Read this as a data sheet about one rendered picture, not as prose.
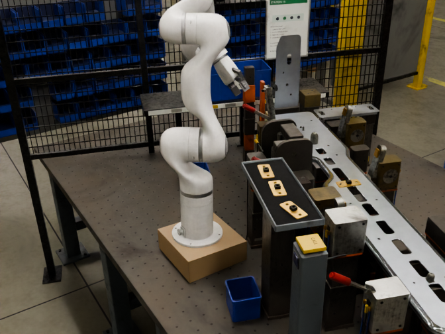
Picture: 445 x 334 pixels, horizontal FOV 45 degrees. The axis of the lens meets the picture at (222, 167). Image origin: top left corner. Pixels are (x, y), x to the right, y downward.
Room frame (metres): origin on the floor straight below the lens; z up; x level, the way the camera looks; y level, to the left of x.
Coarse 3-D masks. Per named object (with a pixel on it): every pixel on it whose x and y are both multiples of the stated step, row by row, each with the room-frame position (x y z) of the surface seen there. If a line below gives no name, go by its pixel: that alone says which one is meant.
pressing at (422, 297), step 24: (312, 120) 2.21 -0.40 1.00; (336, 144) 1.96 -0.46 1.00; (336, 168) 1.76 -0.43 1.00; (360, 192) 1.59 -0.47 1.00; (384, 216) 1.44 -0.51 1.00; (384, 240) 1.31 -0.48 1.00; (408, 240) 1.31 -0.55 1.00; (384, 264) 1.19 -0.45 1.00; (408, 264) 1.19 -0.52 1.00; (432, 264) 1.19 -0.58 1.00; (408, 288) 1.10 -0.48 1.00; (432, 312) 1.01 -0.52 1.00
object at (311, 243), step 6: (300, 240) 1.10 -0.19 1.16; (306, 240) 1.10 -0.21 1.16; (312, 240) 1.10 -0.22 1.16; (318, 240) 1.10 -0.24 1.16; (300, 246) 1.09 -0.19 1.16; (306, 246) 1.08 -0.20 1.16; (312, 246) 1.08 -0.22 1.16; (318, 246) 1.08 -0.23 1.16; (324, 246) 1.08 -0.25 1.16; (306, 252) 1.06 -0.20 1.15
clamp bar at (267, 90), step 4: (264, 88) 2.07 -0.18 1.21; (268, 88) 2.05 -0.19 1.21; (272, 88) 2.06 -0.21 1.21; (276, 88) 2.06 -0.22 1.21; (264, 92) 2.06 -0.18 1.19; (268, 92) 2.05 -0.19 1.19; (268, 96) 2.05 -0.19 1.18; (272, 96) 2.05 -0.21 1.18; (268, 100) 2.05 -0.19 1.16; (272, 100) 2.05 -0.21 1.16; (268, 104) 2.05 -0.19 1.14; (272, 104) 2.05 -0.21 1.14; (268, 108) 2.06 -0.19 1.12; (272, 108) 2.05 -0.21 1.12; (268, 112) 2.07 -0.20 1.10; (272, 112) 2.06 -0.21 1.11; (272, 116) 2.06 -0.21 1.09
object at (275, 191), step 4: (272, 184) 1.38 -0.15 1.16; (276, 184) 1.36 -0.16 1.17; (280, 184) 1.38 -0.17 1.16; (272, 188) 1.36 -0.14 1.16; (276, 188) 1.35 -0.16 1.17; (280, 188) 1.35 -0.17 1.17; (272, 192) 1.34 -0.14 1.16; (276, 192) 1.33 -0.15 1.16; (280, 192) 1.33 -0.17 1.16; (284, 192) 1.33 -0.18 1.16; (276, 196) 1.31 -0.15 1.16
